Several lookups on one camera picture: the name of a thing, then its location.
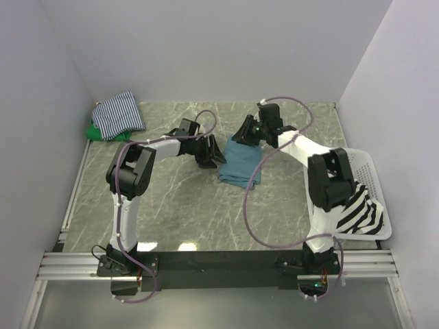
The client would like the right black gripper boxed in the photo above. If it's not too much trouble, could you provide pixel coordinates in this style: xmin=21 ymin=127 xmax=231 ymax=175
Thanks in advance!
xmin=231 ymin=115 xmax=268 ymax=147

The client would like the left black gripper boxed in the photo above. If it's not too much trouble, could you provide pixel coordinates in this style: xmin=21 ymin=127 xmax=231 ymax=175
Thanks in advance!
xmin=189 ymin=135 xmax=226 ymax=169

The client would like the teal blue tank top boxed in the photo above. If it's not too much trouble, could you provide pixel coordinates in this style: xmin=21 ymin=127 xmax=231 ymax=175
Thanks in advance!
xmin=218 ymin=137 xmax=262 ymax=188

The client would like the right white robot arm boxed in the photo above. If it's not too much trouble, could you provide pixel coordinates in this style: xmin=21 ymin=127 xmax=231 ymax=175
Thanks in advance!
xmin=232 ymin=99 xmax=355 ymax=273

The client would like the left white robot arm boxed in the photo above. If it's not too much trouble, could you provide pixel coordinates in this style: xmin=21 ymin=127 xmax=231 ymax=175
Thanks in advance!
xmin=106 ymin=119 xmax=226 ymax=276

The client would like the blue white striped folded top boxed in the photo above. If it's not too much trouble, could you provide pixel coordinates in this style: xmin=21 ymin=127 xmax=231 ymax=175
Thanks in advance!
xmin=91 ymin=90 xmax=145 ymax=141

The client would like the black base crossbar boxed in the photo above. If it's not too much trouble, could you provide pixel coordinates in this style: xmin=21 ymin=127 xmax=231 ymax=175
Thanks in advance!
xmin=137 ymin=250 xmax=308 ymax=290

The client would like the white plastic laundry basket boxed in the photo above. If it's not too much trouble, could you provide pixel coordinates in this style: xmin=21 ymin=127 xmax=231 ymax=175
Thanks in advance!
xmin=344 ymin=148 xmax=392 ymax=241

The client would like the green folded top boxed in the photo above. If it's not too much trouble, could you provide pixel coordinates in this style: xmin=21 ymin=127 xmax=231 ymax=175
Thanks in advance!
xmin=84 ymin=119 xmax=132 ymax=142

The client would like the black white striped top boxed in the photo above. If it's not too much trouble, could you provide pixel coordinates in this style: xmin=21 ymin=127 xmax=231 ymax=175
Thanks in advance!
xmin=336 ymin=180 xmax=385 ymax=235

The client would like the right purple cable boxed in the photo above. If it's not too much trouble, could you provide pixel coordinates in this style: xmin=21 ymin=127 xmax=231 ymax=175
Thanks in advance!
xmin=242 ymin=95 xmax=344 ymax=302

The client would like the purple cable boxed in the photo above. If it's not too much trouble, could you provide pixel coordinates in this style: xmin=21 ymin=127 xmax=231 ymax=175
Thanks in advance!
xmin=115 ymin=109 xmax=217 ymax=304
xmin=242 ymin=95 xmax=344 ymax=302

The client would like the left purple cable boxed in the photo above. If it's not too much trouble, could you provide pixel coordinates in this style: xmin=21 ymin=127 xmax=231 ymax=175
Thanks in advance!
xmin=115 ymin=109 xmax=217 ymax=304

